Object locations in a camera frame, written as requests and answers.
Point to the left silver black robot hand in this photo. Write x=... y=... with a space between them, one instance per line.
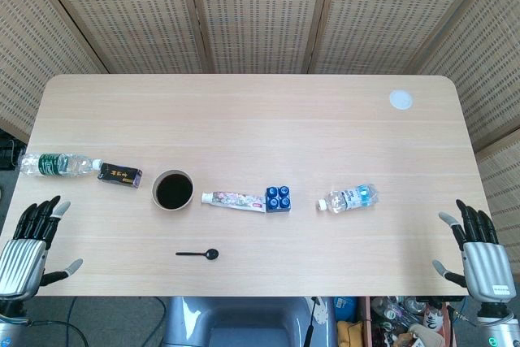
x=24 y=257

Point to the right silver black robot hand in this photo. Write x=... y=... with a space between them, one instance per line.
x=485 y=270

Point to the black plastic spoon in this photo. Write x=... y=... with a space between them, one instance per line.
x=211 y=254

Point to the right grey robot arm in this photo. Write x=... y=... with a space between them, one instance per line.
x=497 y=335

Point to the cup of dark coffee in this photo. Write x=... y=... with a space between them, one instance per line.
x=174 y=192

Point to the white floral toothpaste tube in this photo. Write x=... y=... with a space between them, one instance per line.
x=231 y=199

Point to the green label water bottle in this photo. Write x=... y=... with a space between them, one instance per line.
x=48 y=164

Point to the black box gold print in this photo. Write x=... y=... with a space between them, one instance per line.
x=120 y=174

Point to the red crate of clutter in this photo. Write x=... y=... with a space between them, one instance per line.
x=365 y=322

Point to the blue container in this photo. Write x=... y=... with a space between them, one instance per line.
x=345 y=307

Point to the yellow bag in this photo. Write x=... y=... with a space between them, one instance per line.
x=349 y=332

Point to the blue label water bottle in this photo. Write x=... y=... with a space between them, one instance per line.
x=349 y=198

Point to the white round table grommet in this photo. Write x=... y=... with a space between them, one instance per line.
x=401 y=99

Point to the blue toy building block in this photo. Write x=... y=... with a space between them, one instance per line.
x=278 y=199

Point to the grey robot torso base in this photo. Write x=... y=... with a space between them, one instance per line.
x=252 y=322

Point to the woven bamboo folding screen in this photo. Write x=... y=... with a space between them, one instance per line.
x=260 y=9

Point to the white perforated bracket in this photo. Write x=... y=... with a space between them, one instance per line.
x=321 y=312

